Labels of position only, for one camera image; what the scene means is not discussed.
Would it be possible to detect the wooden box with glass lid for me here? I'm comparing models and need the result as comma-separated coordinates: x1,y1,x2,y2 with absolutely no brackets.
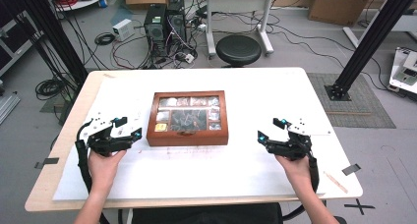
146,89,229,147

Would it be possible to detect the long black floor cable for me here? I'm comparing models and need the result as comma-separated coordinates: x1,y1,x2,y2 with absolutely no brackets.
268,21,392,91

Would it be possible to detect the white flat device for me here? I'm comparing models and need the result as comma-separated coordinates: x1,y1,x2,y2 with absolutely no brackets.
387,46,417,95

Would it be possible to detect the grey metal rack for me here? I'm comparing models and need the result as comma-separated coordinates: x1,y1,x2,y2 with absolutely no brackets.
0,10,44,78

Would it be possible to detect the person's left hand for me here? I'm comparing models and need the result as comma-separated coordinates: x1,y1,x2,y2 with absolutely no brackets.
88,149,127,194

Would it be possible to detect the black metal stand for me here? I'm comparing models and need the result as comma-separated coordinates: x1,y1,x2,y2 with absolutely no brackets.
324,0,417,102
19,0,89,87

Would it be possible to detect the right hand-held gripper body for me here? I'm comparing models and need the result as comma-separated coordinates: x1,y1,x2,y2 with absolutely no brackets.
278,117,332,161

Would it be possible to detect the right hand-held gripper black cable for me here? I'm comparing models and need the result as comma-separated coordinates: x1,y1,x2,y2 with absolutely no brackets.
283,151,328,222

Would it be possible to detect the white board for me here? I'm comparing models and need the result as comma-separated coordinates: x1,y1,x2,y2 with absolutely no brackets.
52,74,328,202

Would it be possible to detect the person's right hand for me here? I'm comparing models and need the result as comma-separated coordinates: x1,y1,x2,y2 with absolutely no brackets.
274,155,314,194

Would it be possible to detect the black tape piece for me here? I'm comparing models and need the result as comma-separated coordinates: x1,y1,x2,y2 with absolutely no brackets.
341,163,362,177
33,156,61,170

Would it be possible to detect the white table frame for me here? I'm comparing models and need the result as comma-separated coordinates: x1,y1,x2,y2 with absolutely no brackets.
342,7,417,49

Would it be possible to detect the thin wooden stick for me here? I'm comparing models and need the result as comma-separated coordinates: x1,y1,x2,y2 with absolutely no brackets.
323,170,349,195

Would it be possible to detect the small black cable coil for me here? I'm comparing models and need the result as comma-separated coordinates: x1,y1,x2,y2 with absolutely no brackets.
93,31,116,47

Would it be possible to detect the black tape cross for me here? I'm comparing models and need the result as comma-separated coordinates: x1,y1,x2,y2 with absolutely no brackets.
343,198,376,216

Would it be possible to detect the large black cable coil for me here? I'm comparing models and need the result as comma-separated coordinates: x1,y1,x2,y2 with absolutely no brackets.
34,78,69,101

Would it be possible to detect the black open computer tower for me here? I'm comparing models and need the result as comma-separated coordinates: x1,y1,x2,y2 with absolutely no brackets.
166,0,189,45

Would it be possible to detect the white box device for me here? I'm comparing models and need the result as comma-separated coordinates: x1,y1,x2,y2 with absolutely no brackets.
111,18,136,42

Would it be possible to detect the grey floor mat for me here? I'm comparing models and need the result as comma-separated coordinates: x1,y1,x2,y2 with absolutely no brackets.
306,72,397,130

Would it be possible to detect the red cable coil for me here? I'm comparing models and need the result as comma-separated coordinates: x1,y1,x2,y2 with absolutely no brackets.
54,0,80,8

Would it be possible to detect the black round stool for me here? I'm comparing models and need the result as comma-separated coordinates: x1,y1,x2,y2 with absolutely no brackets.
215,34,263,69

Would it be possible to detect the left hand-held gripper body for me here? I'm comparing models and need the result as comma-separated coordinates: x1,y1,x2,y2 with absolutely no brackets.
80,117,141,158

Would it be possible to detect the large cardboard box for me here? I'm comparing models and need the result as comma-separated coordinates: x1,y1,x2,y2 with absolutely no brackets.
308,0,377,27

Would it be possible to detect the round white table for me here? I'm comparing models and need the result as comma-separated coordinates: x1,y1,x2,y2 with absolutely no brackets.
45,0,110,13

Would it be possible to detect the aluminium profile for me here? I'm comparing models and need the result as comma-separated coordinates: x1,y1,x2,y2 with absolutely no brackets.
0,90,22,126

